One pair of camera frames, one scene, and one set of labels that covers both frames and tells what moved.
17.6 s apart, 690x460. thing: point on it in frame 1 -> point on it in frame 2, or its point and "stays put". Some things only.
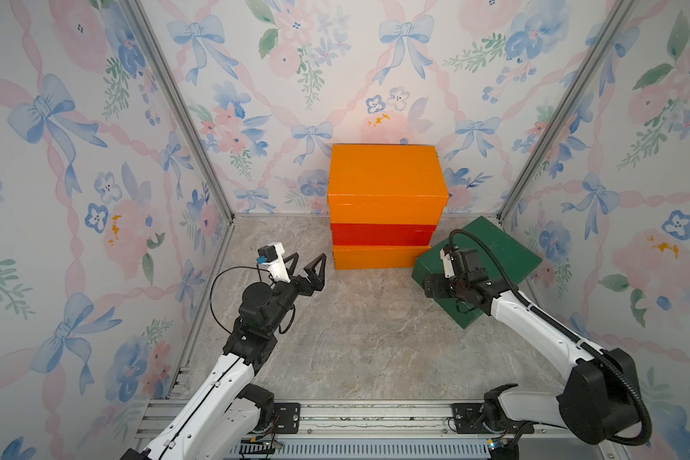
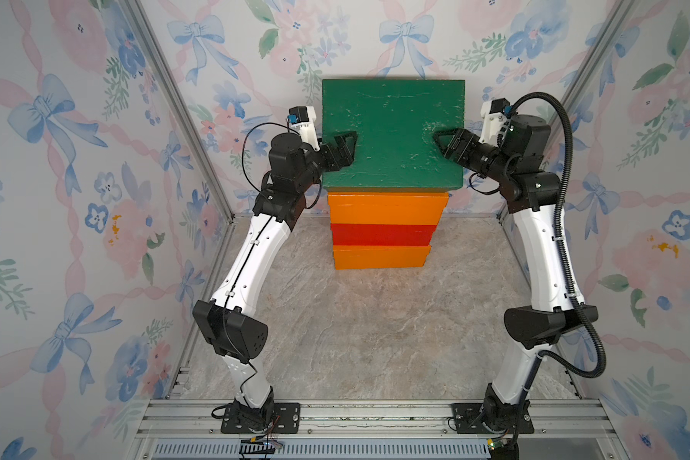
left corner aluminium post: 180,104 stays put
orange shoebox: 377,257 stays put
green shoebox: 517,258 -> 395,122
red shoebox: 382,235 stays put
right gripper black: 438,280 -> 463,137
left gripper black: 307,289 -> 343,153
